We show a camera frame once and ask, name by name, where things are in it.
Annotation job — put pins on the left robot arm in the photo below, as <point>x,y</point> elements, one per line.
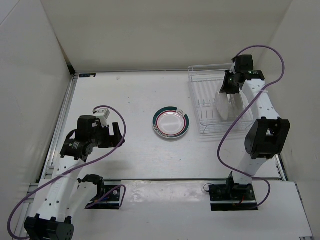
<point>68,194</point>

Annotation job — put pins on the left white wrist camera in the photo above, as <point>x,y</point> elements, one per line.
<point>102,114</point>

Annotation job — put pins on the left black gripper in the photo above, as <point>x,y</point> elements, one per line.
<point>112,141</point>

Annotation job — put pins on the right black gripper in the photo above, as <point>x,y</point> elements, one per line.
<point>225,88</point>

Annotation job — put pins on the white wire dish rack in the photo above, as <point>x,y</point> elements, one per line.
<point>204,82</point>

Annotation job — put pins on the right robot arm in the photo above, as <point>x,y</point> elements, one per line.
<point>267,136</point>

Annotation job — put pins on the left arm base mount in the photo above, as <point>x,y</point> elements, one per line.
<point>111,197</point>

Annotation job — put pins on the green rimmed plate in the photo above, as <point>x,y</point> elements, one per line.
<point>170,123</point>
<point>222,105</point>

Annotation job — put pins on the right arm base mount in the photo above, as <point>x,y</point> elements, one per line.
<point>229,196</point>

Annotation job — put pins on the blue table sticker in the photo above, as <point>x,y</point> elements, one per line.
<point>87,75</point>

